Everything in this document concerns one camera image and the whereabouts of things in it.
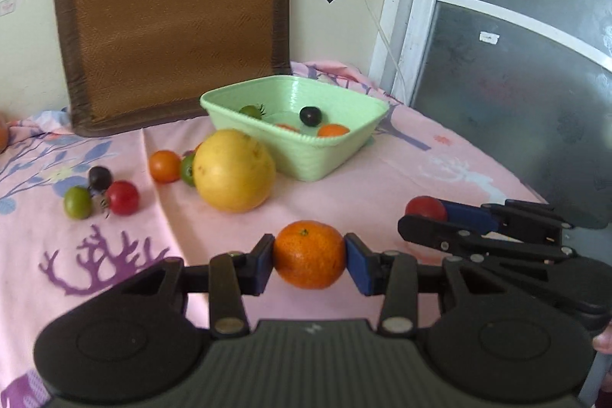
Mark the orange tomato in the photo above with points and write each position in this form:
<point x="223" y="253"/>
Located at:
<point x="333" y="130"/>
<point x="164" y="166"/>

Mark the pink wall sticker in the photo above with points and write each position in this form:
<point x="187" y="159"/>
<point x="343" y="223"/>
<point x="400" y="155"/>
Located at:
<point x="7" y="5"/>

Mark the green plastic basket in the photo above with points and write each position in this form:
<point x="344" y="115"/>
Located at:
<point x="306" y="154"/>

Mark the dark purple tomato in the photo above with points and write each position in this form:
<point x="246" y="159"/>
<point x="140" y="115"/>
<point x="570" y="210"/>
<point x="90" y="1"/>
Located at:
<point x="100" y="176"/>
<point x="310" y="115"/>

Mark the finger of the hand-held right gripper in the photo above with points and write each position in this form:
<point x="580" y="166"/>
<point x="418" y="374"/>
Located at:
<point x="425" y="232"/>
<point x="471" y="217"/>

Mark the white glass sticker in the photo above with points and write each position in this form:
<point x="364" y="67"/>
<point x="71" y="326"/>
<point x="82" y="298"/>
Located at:
<point x="488" y="37"/>

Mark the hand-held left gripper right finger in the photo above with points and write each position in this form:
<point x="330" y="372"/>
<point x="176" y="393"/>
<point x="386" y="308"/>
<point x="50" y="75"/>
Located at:
<point x="358" y="269"/>

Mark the pink printed bedsheet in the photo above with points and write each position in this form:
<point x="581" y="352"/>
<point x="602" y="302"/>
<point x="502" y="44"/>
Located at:
<point x="430" y="169"/>

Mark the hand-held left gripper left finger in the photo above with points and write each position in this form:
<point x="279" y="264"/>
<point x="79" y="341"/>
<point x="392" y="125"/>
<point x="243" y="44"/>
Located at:
<point x="265" y="262"/>

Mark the yellow grapefruit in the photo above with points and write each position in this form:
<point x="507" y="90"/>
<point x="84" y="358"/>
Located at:
<point x="233" y="171"/>

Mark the green tomato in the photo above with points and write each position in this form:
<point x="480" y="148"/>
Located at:
<point x="77" y="202"/>
<point x="251" y="110"/>
<point x="187" y="169"/>

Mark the brown woven seat cushion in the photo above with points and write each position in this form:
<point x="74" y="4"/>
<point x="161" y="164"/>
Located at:
<point x="167" y="16"/>

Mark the white frosted glass door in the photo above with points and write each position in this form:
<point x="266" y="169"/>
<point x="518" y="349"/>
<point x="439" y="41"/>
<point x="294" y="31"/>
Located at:
<point x="502" y="102"/>

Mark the red tomato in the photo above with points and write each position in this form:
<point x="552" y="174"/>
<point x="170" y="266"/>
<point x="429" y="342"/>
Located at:
<point x="425" y="207"/>
<point x="123" y="197"/>

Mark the person's right hand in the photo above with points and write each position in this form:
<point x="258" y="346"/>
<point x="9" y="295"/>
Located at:
<point x="603" y="341"/>

